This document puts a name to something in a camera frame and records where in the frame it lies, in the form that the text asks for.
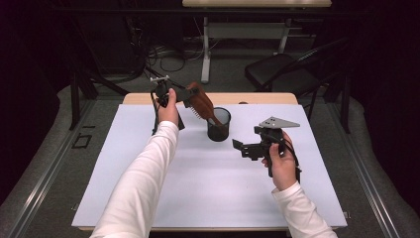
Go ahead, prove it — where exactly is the brown wooden hairbrush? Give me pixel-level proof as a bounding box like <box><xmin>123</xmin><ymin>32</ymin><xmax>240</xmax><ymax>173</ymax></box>
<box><xmin>185</xmin><ymin>81</ymin><xmax>224</xmax><ymax>128</ymax></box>

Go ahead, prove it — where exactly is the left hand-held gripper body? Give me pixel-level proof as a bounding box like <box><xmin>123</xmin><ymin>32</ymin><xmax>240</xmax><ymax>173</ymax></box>
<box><xmin>150</xmin><ymin>74</ymin><xmax>181</xmax><ymax>108</ymax></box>

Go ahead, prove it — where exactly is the person's right hand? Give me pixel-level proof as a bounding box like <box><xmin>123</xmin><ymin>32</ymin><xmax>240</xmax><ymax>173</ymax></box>
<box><xmin>262</xmin><ymin>131</ymin><xmax>299</xmax><ymax>192</ymax></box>

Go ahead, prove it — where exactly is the white metal desk frame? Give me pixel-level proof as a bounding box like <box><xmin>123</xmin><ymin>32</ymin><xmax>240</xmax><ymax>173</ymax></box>
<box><xmin>181</xmin><ymin>0</ymin><xmax>332</xmax><ymax>84</ymax></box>

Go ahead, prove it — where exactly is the black mesh pen holder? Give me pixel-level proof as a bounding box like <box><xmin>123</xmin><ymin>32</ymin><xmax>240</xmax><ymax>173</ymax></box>
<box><xmin>206</xmin><ymin>106</ymin><xmax>232</xmax><ymax>143</ymax></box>

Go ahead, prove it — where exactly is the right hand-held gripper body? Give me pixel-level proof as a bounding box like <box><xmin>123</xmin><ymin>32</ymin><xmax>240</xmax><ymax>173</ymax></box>
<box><xmin>254</xmin><ymin>116</ymin><xmax>301</xmax><ymax>157</ymax></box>

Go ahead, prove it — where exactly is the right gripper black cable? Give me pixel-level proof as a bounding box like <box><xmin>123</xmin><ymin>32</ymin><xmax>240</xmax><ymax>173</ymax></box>
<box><xmin>268</xmin><ymin>137</ymin><xmax>302</xmax><ymax>183</ymax></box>

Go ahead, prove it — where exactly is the person's left hand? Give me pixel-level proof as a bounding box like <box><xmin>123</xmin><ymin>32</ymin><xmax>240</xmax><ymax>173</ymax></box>
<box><xmin>157</xmin><ymin>88</ymin><xmax>180</xmax><ymax>127</ymax></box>

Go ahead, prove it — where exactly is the bundle of floor cables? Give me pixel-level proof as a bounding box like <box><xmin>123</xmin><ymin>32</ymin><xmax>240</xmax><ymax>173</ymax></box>
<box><xmin>130</xmin><ymin>19</ymin><xmax>221</xmax><ymax>93</ymax></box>

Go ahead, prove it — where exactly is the black folding chair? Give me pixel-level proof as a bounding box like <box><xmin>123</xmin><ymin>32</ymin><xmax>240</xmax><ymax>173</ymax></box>
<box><xmin>245</xmin><ymin>38</ymin><xmax>351</xmax><ymax>120</ymax></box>

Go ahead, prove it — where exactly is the black metal stand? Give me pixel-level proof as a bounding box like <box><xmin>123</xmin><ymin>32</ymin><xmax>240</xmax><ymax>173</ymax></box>
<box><xmin>67</xmin><ymin>13</ymin><xmax>131</xmax><ymax>131</ymax></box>

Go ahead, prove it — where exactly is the white table sheet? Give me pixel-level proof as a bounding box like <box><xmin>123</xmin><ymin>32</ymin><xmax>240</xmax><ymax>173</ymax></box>
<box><xmin>71</xmin><ymin>103</ymin><xmax>349</xmax><ymax>229</ymax></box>

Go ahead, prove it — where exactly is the metal floor rail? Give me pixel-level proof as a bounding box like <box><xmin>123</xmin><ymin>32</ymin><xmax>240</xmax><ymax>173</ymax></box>
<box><xmin>325</xmin><ymin>98</ymin><xmax>401</xmax><ymax>238</ymax></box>
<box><xmin>6</xmin><ymin>98</ymin><xmax>97</xmax><ymax>238</ymax></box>

